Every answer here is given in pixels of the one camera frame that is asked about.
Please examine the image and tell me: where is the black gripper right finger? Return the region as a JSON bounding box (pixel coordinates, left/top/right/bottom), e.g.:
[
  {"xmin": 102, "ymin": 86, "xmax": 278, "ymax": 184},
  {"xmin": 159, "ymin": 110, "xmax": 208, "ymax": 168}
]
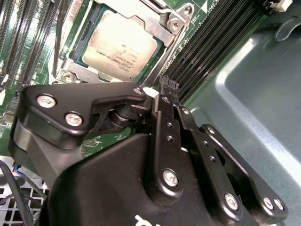
[{"xmin": 169, "ymin": 81, "xmax": 290, "ymax": 223}]

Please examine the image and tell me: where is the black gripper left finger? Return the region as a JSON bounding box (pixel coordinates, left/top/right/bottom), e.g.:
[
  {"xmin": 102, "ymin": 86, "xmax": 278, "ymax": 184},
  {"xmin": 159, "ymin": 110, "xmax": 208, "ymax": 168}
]
[{"xmin": 8, "ymin": 75, "xmax": 186, "ymax": 202}]

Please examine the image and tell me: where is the thin metal locking lever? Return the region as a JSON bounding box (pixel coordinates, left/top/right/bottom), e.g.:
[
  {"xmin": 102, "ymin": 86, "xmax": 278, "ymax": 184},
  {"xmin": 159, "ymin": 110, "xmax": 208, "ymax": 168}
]
[
  {"xmin": 51, "ymin": 0, "xmax": 65, "ymax": 77},
  {"xmin": 141, "ymin": 23, "xmax": 189, "ymax": 89}
]

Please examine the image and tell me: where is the metal socket cover frame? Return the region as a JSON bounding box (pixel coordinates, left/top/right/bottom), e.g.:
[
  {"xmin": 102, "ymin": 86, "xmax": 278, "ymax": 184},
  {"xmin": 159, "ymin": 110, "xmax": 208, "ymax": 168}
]
[{"xmin": 57, "ymin": 0, "xmax": 196, "ymax": 84}]

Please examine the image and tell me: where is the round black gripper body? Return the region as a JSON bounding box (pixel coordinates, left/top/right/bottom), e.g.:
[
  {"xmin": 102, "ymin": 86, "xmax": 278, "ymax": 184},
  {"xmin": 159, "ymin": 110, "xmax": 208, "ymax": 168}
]
[{"xmin": 47, "ymin": 133, "xmax": 259, "ymax": 226}]

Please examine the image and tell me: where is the silver CPU plate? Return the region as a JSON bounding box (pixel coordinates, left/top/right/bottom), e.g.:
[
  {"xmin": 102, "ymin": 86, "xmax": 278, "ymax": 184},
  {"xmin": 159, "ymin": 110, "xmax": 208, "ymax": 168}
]
[{"xmin": 79, "ymin": 9, "xmax": 158, "ymax": 82}]

